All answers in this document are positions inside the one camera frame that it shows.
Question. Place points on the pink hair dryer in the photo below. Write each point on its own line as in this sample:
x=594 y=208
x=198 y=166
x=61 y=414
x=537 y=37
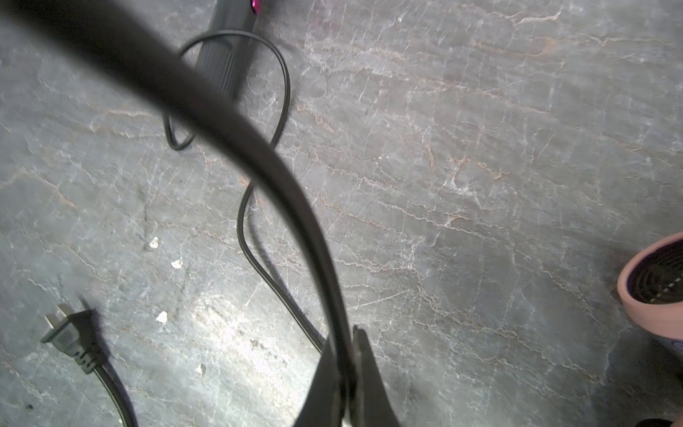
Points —
x=650 y=288

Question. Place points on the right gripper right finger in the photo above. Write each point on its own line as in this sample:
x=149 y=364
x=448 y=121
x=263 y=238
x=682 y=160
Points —
x=370 y=405

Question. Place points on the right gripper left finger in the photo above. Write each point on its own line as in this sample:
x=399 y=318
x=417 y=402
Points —
x=323 y=406

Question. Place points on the dark green hair dryer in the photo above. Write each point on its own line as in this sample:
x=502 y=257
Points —
x=109 y=38

